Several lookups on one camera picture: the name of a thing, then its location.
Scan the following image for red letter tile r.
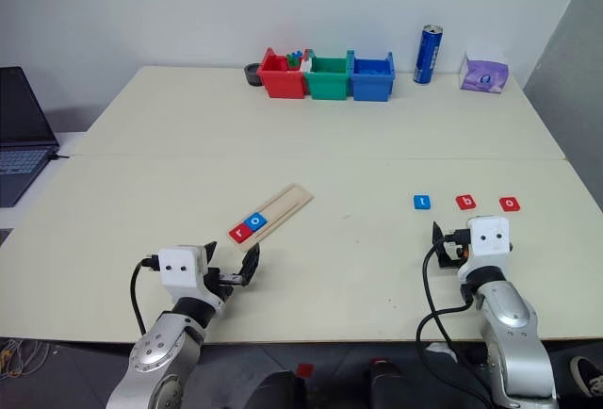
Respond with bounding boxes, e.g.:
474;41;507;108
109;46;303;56
228;224;253;245

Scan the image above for black and white shoe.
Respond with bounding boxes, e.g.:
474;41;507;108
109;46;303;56
569;355;603;399

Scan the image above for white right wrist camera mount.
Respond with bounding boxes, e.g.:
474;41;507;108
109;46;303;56
465;214;513;260

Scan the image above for dark laptop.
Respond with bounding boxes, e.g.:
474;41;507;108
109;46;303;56
0;66;61;209

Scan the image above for white side desk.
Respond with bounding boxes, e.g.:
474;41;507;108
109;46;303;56
0;130;89;241

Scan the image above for green plastic bin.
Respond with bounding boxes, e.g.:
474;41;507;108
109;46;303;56
303;49;354;101

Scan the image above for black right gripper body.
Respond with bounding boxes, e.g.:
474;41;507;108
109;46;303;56
437;228;472;270

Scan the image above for wooden letter tray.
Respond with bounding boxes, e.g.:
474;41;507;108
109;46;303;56
227;183;316;254

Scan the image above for purple tissue box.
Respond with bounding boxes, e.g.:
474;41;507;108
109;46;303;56
459;50;511;95

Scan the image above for black round holder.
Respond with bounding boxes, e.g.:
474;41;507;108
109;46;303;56
243;62;265;88

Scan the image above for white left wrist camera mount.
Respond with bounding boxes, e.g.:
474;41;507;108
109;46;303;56
157;244;209;290

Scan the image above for white object under table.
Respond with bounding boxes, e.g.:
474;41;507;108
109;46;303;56
425;341;459;364

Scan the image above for blue plastic bin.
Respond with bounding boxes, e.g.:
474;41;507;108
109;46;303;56
350;50;397;103

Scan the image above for dark rounded shape red top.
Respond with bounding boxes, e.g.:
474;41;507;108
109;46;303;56
366;357;416;409

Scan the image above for blue drink can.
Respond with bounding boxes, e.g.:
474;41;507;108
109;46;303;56
413;24;445;86

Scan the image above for blue letter tile o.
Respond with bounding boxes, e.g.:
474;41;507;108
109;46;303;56
243;212;269;233

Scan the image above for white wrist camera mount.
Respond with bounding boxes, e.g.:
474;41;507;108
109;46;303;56
465;214;513;260
157;244;209;290

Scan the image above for red plastic bin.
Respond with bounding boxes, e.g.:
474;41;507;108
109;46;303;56
260;47;310;100

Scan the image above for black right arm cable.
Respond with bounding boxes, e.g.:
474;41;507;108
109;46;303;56
416;234;497;409

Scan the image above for tangled floor cables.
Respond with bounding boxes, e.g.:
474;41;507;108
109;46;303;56
0;337;49;380

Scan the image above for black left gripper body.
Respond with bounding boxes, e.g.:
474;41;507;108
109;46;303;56
201;254;246;300

